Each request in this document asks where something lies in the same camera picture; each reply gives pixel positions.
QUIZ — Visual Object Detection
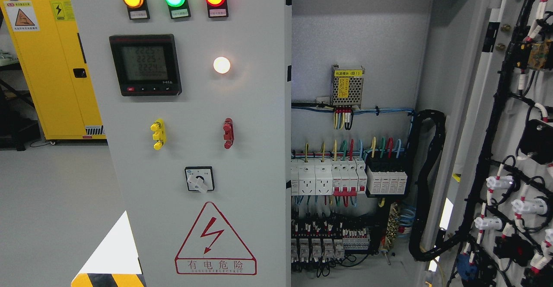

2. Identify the grey cabinet door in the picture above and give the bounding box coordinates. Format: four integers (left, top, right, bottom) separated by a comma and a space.
408, 0, 552, 287
72, 0, 292, 287

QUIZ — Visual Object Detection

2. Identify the white socket breaker row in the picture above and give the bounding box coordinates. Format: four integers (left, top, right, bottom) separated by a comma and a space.
290, 157, 368, 197

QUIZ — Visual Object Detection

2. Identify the metal mesh power supply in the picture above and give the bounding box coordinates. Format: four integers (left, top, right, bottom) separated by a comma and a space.
330, 64, 365, 107

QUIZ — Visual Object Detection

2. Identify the white indicator lamp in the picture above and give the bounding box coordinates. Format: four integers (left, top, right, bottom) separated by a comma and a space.
213, 56, 231, 74

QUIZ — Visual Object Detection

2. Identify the relay terminal block row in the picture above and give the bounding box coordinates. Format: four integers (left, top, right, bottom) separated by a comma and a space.
290, 214, 372, 265

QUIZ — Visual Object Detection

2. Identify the black white surge protector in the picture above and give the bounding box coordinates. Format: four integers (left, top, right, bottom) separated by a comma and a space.
366, 156, 408, 197

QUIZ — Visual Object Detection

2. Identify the red electric hazard sign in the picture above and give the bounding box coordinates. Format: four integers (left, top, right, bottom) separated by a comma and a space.
175, 201, 257, 275

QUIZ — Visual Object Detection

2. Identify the black digital power meter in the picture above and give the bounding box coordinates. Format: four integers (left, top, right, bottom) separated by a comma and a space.
109, 34, 182, 96

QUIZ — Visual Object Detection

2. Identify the red indicator lamp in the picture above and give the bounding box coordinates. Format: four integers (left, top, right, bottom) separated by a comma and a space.
205, 0, 229, 18

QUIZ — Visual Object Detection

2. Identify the green indicator lamp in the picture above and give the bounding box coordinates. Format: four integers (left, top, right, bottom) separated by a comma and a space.
165, 0, 191, 19

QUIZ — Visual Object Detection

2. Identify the yellow indicator lamp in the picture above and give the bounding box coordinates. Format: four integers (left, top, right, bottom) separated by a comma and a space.
123, 0, 150, 20

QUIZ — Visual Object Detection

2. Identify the yellow safety cabinet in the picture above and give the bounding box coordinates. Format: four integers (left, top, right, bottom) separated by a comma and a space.
1, 0, 106, 141

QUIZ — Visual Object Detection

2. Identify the white rotary selector switch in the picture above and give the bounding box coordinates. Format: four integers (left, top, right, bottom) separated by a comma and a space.
185, 166, 215, 193

